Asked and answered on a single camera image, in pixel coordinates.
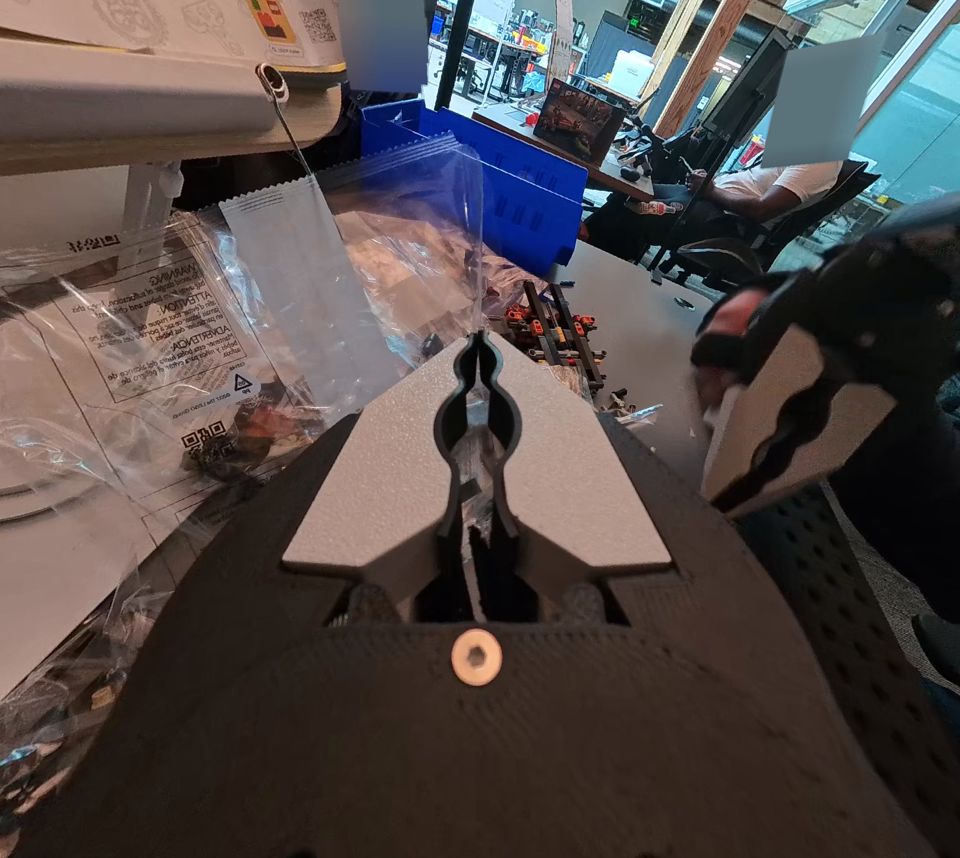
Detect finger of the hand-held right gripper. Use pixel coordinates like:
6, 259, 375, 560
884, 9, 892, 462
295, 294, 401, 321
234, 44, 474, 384
708, 378, 900, 520
699, 329, 830, 501

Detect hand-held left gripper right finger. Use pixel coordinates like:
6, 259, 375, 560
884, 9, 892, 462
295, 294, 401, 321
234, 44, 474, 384
478, 335, 674, 624

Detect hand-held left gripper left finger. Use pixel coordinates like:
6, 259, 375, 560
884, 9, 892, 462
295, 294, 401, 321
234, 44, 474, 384
281, 333, 481, 624

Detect lego car set box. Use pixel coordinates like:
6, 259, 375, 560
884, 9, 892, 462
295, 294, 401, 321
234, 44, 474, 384
534, 77, 627, 165

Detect pile of clear lego bags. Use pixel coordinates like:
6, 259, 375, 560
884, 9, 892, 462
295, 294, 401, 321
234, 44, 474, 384
0, 131, 489, 784

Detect person's right hand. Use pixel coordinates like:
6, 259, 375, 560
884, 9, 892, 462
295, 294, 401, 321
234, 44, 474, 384
703, 287, 783, 340

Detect black mesh office chair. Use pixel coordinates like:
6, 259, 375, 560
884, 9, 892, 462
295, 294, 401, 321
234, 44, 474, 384
675, 161, 882, 274

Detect person's leg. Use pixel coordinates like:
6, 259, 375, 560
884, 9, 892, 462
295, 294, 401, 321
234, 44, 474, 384
828, 386, 960, 649

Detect black perforated pad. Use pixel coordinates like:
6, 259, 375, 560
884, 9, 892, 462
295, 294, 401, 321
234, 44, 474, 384
731, 479, 960, 855

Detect black monitor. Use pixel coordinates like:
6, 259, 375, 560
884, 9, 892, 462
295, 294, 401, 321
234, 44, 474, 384
701, 26, 795, 141

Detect wooden desk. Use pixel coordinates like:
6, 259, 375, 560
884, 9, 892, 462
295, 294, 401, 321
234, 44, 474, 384
472, 102, 657, 201

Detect blue plastic bin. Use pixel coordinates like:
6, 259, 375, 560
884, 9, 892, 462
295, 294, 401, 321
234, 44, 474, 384
360, 99, 590, 268

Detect large clear bag white label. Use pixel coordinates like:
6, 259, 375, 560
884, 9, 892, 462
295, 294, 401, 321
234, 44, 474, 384
0, 213, 410, 499

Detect white slotted stand leg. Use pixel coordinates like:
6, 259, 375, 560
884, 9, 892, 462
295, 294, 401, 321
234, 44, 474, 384
120, 161, 185, 278

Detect cardboard sheet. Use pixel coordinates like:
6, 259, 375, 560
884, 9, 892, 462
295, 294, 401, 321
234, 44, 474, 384
551, 0, 577, 75

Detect white book stand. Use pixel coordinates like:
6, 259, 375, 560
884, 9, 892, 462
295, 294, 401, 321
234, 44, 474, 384
0, 37, 290, 141

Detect lego chassis frame assembly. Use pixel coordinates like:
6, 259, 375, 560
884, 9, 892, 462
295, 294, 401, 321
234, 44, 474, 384
501, 279, 610, 396

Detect wooden post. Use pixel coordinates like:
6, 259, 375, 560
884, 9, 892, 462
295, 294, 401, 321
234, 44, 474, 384
652, 0, 807, 135

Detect metal wire page holder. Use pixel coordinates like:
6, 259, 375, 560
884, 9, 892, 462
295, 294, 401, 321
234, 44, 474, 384
255, 63, 320, 180

